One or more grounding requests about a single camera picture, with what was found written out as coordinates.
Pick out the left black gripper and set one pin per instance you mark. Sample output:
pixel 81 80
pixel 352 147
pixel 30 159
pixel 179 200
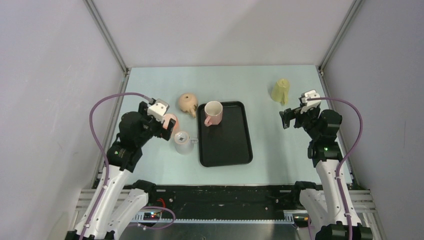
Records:
pixel 143 109

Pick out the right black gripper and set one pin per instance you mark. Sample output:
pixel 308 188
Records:
pixel 289 114

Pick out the yellow mug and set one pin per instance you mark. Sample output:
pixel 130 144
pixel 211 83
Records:
pixel 280 91

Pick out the pink mug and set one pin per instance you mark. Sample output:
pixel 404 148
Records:
pixel 213 113

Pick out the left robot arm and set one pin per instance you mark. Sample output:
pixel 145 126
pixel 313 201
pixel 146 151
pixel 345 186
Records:
pixel 102 220

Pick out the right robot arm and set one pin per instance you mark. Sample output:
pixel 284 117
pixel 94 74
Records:
pixel 331 212

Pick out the clear glass mug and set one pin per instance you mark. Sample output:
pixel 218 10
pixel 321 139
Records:
pixel 183 143

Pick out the black rectangular tray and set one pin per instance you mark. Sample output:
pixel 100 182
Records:
pixel 227 143

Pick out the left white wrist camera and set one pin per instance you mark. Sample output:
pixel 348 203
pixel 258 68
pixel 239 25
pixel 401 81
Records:
pixel 157 109

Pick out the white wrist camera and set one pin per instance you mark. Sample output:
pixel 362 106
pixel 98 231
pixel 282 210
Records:
pixel 309 100
pixel 157 109

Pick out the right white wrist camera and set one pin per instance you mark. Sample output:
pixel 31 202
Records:
pixel 309 100

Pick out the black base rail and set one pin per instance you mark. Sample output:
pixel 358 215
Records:
pixel 218 202

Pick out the aluminium frame rail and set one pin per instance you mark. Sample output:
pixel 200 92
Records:
pixel 218 218

